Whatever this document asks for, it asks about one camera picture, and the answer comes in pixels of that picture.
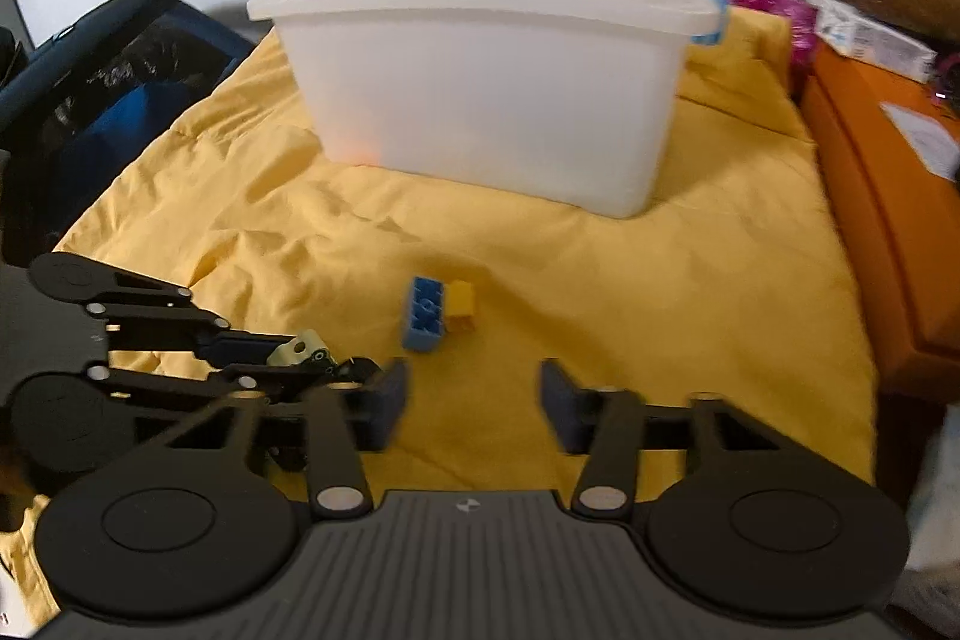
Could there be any blue toy brick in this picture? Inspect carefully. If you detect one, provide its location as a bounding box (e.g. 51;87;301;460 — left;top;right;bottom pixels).
402;276;444;353

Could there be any small yellow toy block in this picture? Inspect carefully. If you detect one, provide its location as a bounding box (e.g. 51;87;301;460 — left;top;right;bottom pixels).
443;280;477;333

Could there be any yellow cloth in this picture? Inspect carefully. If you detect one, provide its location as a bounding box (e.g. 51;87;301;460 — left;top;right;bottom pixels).
0;5;879;637

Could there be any white plastic bin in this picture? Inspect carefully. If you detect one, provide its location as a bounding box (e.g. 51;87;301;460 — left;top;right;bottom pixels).
247;0;729;218

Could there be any orange cardboard box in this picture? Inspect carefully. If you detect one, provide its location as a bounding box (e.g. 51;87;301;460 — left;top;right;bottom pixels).
800;44;958;404

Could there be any pink plastic wrap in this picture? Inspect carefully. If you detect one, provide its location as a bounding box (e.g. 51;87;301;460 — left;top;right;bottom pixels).
731;0;818;70

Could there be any small white carton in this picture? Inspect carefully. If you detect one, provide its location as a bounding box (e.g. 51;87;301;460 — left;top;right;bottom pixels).
807;0;935;83

